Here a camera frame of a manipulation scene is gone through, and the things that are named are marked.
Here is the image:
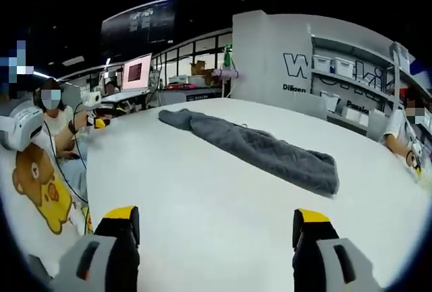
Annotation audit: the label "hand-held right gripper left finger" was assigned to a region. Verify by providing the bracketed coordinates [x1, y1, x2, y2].
[49, 206, 141, 292]

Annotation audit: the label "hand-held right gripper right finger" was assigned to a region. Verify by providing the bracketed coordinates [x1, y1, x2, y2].
[292, 208, 382, 292]

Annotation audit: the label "grey towel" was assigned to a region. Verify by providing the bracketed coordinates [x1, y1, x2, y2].
[157, 108, 340, 200]

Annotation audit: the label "grey work desk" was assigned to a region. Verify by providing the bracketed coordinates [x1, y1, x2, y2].
[99, 88, 151, 103]

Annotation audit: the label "pink computer monitor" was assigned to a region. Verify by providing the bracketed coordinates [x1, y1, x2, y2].
[121, 53, 153, 91]

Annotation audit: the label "white chest device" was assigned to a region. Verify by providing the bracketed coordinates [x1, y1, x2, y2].
[0, 101, 45, 153]

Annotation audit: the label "black cabinet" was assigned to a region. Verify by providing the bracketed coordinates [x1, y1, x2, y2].
[185, 89, 223, 107]

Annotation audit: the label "brown cardboard boxes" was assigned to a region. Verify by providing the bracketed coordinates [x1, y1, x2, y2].
[190, 59, 213, 77]

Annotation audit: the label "white table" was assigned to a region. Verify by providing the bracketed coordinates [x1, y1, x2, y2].
[86, 98, 432, 292]

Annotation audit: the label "purple rolled mat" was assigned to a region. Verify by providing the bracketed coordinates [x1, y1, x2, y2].
[211, 68, 246, 80]

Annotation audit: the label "green hanging item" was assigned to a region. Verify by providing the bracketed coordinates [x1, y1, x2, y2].
[223, 46, 234, 69]

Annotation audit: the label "grey chair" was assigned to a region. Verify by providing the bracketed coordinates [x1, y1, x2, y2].
[366, 109, 389, 143]

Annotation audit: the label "row of white storage bins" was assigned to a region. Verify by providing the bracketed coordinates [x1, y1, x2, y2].
[312, 44, 432, 126]

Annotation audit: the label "metal storage shelf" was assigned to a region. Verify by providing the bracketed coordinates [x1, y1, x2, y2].
[308, 24, 432, 127]

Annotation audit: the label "black cable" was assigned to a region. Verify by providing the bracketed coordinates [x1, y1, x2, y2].
[42, 119, 90, 205]

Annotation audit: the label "dark wall screen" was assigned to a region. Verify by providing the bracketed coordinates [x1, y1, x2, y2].
[101, 0, 177, 49]

